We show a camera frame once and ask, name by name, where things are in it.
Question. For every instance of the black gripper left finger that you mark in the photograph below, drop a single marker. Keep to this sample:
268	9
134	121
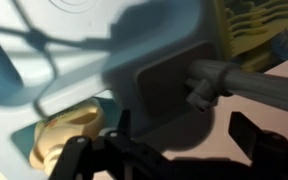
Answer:
117	156

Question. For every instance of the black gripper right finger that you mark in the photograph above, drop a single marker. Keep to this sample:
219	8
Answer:
270	150

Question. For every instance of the grey toy faucet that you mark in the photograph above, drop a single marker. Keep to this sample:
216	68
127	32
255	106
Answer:
250	85

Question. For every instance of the cream toy soap bottle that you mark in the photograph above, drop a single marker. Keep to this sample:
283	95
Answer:
67	130

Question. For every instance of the blue toy sink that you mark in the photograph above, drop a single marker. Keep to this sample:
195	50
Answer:
84	40

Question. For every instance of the green toy dish rack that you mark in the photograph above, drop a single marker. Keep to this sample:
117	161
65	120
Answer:
250	30

